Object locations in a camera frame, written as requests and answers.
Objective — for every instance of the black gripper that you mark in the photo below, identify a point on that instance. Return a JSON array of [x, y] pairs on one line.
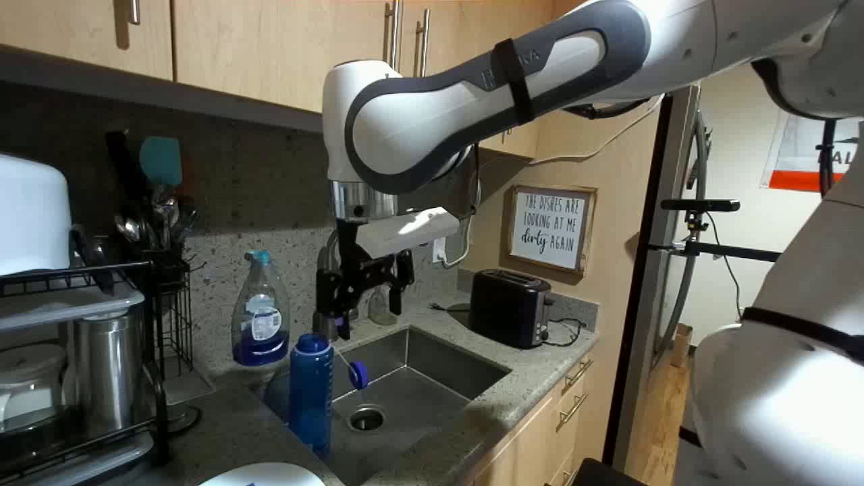
[[357, 261]]

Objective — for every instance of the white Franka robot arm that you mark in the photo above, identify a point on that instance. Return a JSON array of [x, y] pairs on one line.
[[433, 124]]

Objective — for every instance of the clear glass jar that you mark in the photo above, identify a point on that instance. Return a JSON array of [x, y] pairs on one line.
[[379, 312]]

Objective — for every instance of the stainless steel sink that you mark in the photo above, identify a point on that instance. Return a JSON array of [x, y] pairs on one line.
[[423, 379]]

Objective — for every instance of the clear dish soap bottle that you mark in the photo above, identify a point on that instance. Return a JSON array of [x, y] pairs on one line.
[[261, 328]]

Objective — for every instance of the black toaster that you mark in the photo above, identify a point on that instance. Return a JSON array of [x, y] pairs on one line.
[[505, 308]]

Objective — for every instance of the wood framed text sign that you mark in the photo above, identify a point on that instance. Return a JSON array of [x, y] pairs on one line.
[[548, 230]]

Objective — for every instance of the black utensil holder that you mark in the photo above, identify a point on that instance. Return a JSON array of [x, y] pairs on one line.
[[169, 270]]

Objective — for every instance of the wooden lower cabinet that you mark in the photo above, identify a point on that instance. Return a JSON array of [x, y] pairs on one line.
[[548, 432]]

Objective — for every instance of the teal spatula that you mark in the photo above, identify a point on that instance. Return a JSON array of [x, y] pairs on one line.
[[159, 159]]

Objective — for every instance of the tall wooden cabinet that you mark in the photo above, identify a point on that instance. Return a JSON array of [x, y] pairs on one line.
[[622, 270]]

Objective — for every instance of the wooden upper cabinet door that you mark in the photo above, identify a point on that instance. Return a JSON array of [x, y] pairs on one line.
[[72, 30], [271, 45], [467, 27]]

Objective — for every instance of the stainless steel pot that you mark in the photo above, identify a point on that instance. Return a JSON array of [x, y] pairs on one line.
[[105, 367]]

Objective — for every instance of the black equipment box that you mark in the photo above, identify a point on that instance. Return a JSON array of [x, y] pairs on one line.
[[608, 477]]

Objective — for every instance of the black tripod stand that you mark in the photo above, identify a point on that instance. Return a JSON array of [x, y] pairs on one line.
[[694, 216]]

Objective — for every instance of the large white bowl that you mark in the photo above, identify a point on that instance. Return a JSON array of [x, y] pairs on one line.
[[31, 216]]

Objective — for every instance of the white and red flag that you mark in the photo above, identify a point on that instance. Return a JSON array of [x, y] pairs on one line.
[[801, 163]]

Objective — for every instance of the white wall outlet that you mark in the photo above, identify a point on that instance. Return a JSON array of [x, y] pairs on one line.
[[438, 250]]

